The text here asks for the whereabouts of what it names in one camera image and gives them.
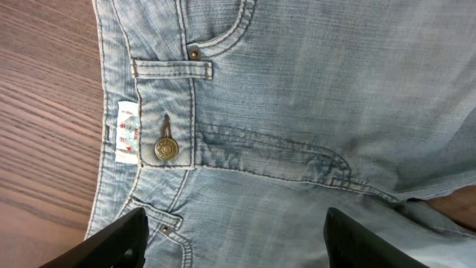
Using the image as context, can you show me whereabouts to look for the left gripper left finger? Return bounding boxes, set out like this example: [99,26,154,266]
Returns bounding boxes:
[40,208,149,268]

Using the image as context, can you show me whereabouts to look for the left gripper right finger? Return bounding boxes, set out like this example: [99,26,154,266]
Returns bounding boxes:
[324,208,427,268]

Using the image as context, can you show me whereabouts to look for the light blue denim shorts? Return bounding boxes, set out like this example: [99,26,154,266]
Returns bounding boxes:
[87,0,475,267]

